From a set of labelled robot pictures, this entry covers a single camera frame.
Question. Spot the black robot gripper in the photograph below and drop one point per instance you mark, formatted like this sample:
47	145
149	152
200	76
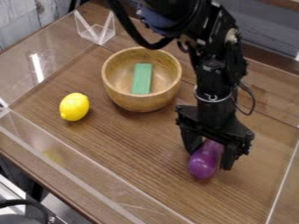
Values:
212	120

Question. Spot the purple toy eggplant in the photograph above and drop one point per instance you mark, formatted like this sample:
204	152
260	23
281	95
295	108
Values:
205	159

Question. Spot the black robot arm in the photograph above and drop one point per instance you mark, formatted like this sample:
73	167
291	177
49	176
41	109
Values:
205	31

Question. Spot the brown wooden bowl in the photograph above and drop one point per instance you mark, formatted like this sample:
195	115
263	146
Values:
117	75

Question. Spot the green rectangular block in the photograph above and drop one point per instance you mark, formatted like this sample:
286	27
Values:
141	79

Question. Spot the yellow toy lemon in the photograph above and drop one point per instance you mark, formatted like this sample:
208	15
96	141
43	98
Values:
73	107

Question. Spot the clear acrylic tray enclosure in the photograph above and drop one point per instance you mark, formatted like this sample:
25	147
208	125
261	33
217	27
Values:
116	164

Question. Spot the black metal bracket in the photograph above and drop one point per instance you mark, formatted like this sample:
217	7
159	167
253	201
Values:
39	212

